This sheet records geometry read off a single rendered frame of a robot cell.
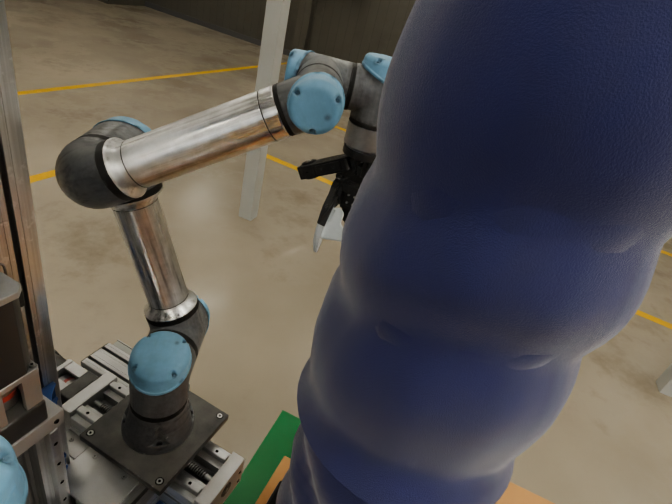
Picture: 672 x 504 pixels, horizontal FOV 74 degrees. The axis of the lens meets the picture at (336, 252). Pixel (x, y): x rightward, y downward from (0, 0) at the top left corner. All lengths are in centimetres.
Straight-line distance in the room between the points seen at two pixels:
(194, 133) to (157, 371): 48
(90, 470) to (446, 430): 97
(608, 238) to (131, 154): 61
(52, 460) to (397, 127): 88
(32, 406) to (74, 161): 39
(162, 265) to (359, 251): 69
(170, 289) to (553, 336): 82
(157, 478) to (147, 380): 22
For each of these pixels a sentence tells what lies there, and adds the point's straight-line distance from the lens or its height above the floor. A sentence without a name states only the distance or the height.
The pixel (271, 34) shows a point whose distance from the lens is 348.
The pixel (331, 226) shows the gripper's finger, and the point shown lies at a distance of 83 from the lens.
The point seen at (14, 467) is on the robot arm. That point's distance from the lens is 41.
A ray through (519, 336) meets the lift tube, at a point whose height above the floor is 181.
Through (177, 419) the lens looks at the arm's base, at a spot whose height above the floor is 111.
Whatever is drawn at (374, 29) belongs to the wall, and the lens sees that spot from 1054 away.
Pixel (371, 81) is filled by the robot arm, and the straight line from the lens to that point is 77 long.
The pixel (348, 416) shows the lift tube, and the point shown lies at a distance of 40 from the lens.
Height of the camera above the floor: 198
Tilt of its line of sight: 32 degrees down
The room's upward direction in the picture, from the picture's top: 15 degrees clockwise
